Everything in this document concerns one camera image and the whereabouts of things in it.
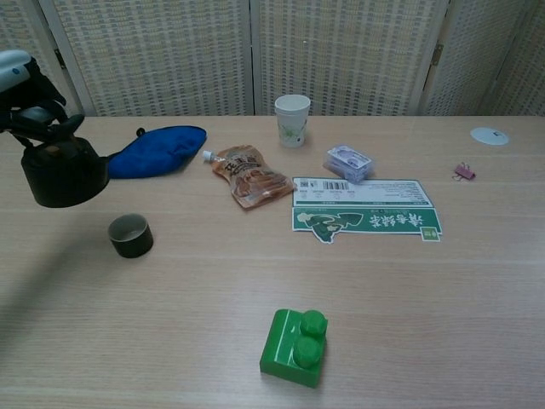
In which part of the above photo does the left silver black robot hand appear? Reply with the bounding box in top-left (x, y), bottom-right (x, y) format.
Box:
top-left (0, 59), bottom-right (86, 148)

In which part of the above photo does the black teapot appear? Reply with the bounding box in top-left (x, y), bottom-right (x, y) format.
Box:
top-left (20, 134), bottom-right (110, 209)

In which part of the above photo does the dark green tea cup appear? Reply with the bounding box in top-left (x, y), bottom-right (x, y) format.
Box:
top-left (107, 213), bottom-right (154, 259)

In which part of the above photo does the blue cloth pot holder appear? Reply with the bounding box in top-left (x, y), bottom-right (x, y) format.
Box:
top-left (106, 125), bottom-right (208, 179)

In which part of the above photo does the woven folding screen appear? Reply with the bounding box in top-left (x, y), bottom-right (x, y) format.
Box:
top-left (0, 0), bottom-right (545, 119)

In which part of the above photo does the orange spouted snack pouch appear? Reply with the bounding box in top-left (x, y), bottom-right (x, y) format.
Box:
top-left (201, 144), bottom-right (295, 212)

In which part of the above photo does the white paper cup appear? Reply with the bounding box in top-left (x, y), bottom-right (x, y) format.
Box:
top-left (273, 94), bottom-right (312, 149)

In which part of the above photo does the small clear plastic packet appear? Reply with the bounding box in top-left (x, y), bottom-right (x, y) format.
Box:
top-left (322, 143), bottom-right (376, 185)

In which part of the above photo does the green white flattened carton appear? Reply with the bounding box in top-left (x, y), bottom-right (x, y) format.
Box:
top-left (291, 176), bottom-right (443, 245)

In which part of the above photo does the green toy brick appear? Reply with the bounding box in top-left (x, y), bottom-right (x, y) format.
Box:
top-left (258, 308), bottom-right (330, 389)

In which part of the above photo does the pink binder clip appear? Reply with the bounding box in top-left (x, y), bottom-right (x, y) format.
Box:
top-left (451, 162), bottom-right (478, 183)

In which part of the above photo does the white round disc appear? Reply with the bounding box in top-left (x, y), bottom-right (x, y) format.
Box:
top-left (470, 126), bottom-right (510, 147)

